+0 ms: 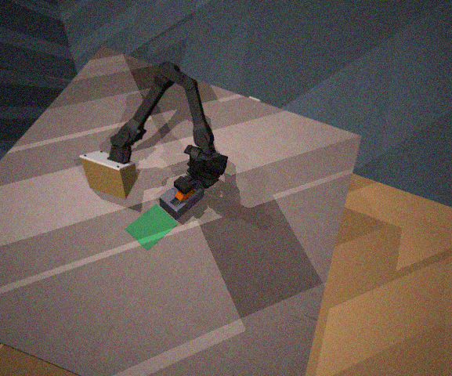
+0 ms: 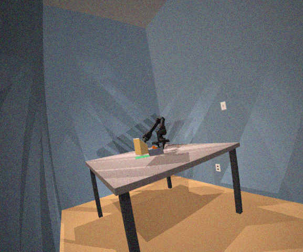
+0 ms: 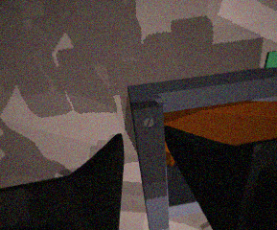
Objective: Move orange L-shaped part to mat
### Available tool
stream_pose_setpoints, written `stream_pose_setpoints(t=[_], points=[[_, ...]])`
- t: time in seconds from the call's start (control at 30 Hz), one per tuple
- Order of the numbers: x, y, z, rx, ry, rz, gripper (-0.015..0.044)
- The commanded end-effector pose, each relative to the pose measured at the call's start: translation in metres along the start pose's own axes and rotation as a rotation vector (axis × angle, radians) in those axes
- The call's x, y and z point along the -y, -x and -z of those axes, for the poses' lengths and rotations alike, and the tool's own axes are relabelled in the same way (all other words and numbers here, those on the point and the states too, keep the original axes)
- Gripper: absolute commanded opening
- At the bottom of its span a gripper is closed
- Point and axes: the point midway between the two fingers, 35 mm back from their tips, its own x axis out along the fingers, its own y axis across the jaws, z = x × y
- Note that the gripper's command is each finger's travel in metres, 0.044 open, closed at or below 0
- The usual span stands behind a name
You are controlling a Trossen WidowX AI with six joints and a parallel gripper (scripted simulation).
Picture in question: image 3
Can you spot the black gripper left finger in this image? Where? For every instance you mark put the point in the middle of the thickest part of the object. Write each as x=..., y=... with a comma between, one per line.
x=90, y=196

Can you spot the orange l-shaped part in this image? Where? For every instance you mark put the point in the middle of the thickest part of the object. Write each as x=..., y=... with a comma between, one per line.
x=229, y=123

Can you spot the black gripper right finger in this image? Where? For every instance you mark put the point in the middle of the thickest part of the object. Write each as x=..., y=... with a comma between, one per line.
x=222, y=177

